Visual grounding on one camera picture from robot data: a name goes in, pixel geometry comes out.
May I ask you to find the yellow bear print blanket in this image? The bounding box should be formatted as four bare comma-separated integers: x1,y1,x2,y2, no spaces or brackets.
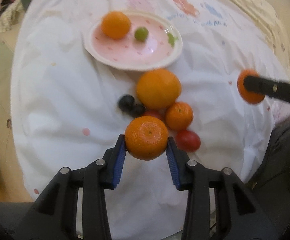
229,0,290,78

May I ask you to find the pink strawberry ceramic plate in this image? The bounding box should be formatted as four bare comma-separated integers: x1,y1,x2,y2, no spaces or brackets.
83,10,183,72

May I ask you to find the medium orange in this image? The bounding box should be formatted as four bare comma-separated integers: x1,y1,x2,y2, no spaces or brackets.
101,11,131,40

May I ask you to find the green cherry tomato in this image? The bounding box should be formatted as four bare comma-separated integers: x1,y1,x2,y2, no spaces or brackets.
134,27,149,42

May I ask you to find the large orange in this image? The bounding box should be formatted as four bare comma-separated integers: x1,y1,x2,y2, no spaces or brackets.
136,69,182,110

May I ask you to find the red cherry tomato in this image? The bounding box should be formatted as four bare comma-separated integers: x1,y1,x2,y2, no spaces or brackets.
143,110,165,122
175,130,201,152

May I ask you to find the small mandarin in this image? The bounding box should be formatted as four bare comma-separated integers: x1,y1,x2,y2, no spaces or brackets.
236,69,265,105
165,102,194,131
124,115,169,161

